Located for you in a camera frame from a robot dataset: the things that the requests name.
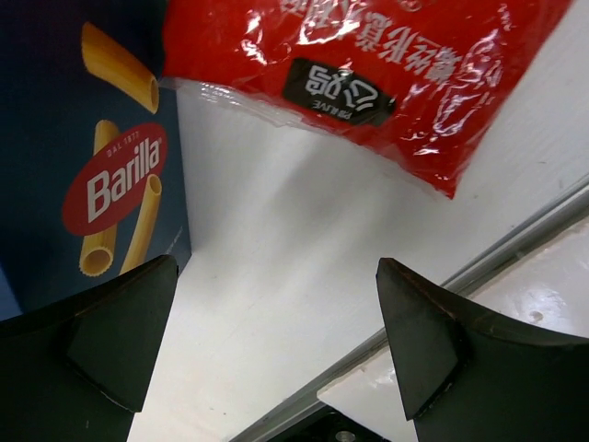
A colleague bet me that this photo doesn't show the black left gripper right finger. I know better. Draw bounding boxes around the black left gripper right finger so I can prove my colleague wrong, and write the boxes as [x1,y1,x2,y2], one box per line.
[375,257,589,442]

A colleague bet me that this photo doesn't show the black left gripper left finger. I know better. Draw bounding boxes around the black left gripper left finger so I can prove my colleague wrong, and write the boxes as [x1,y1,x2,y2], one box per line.
[1,255,179,441]

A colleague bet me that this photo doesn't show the blue Barilla rigatoni box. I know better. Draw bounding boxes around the blue Barilla rigatoni box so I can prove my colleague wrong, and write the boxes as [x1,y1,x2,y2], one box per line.
[1,1,191,319]

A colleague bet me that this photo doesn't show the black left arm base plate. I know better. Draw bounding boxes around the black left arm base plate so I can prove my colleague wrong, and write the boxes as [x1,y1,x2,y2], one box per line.
[271,406,388,442]

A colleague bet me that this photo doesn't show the aluminium table rail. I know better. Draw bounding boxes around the aluminium table rail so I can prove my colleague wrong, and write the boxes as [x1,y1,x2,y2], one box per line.
[229,174,589,442]

